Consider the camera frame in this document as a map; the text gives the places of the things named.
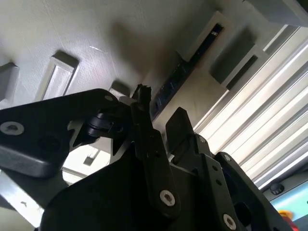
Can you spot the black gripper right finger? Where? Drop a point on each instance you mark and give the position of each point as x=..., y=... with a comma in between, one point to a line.
x=180, y=130

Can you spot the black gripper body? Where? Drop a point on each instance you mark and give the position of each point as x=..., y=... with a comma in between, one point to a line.
x=101, y=204

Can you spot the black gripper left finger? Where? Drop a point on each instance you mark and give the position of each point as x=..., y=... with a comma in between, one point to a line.
x=48, y=120

